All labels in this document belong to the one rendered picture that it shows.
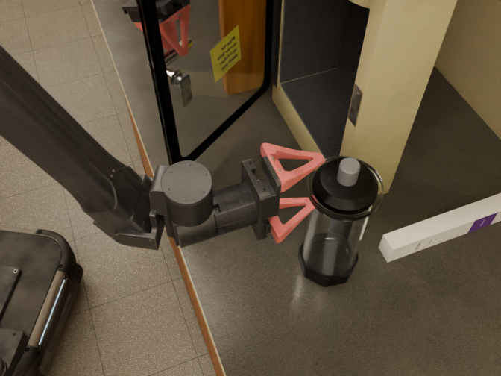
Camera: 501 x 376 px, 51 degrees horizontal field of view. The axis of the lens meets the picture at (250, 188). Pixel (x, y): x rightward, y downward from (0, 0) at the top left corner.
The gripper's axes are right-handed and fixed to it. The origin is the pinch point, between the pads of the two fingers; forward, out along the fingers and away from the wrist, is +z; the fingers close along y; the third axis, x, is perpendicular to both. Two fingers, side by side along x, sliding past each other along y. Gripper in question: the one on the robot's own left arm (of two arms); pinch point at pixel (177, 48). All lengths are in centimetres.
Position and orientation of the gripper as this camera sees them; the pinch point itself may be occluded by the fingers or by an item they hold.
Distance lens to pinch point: 90.8
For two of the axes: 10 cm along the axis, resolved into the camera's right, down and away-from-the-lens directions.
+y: -7.4, -2.0, 6.5
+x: -6.0, 6.4, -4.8
